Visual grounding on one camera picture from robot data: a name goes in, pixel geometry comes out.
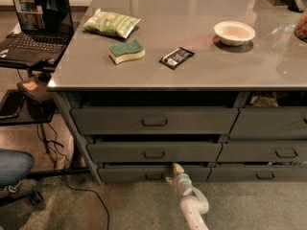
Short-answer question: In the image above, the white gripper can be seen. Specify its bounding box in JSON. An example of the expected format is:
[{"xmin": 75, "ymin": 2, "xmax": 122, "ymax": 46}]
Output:
[{"xmin": 165, "ymin": 163, "xmax": 193, "ymax": 197}]

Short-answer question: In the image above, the grey drawer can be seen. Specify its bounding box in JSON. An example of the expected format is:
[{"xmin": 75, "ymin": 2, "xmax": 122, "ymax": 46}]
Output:
[
  {"xmin": 208, "ymin": 166, "xmax": 307, "ymax": 182},
  {"xmin": 98, "ymin": 164, "xmax": 210, "ymax": 182},
  {"xmin": 87, "ymin": 142, "xmax": 222, "ymax": 163},
  {"xmin": 217, "ymin": 141, "xmax": 307, "ymax": 163},
  {"xmin": 230, "ymin": 107, "xmax": 307, "ymax": 140},
  {"xmin": 71, "ymin": 106, "xmax": 238, "ymax": 135}
]

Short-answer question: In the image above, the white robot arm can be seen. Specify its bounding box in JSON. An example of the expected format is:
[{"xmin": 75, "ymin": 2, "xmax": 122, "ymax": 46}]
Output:
[{"xmin": 166, "ymin": 163, "xmax": 209, "ymax": 230}]

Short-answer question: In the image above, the black open laptop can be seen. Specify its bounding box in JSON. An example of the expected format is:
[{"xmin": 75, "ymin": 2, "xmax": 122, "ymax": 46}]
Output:
[{"xmin": 0, "ymin": 0, "xmax": 74, "ymax": 67}]

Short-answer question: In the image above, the black snack bar wrapper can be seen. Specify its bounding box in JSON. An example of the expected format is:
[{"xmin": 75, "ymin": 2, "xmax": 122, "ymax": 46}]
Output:
[{"xmin": 159, "ymin": 47, "xmax": 194, "ymax": 70}]

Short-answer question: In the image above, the green yellow sponge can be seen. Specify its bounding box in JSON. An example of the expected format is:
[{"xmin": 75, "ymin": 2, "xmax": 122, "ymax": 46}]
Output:
[{"xmin": 109, "ymin": 39, "xmax": 145, "ymax": 64}]

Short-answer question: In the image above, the black device with sticky note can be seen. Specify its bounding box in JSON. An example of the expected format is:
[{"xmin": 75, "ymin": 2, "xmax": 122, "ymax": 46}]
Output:
[{"xmin": 16, "ymin": 76, "xmax": 56, "ymax": 120}]

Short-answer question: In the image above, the white bowl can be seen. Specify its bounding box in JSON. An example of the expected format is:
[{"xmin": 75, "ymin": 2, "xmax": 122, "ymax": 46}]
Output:
[{"xmin": 214, "ymin": 21, "xmax": 255, "ymax": 47}]

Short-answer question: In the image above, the green chip bag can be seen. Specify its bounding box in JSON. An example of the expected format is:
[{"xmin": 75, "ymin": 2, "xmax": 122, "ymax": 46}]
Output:
[{"xmin": 83, "ymin": 9, "xmax": 140, "ymax": 39}]

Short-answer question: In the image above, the person leg in jeans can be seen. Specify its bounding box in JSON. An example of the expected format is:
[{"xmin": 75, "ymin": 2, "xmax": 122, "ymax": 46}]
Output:
[{"xmin": 0, "ymin": 149, "xmax": 35, "ymax": 188}]

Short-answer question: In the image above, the white sneaker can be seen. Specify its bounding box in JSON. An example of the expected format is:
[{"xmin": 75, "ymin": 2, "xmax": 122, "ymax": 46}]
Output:
[{"xmin": 0, "ymin": 181, "xmax": 21, "ymax": 194}]

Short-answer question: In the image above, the brown jar at edge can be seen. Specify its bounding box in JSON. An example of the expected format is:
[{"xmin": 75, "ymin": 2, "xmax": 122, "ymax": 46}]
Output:
[{"xmin": 295, "ymin": 12, "xmax": 307, "ymax": 41}]

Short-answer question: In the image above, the black floor cable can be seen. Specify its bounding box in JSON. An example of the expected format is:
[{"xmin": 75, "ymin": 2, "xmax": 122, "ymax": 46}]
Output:
[{"xmin": 36, "ymin": 122, "xmax": 111, "ymax": 230}]

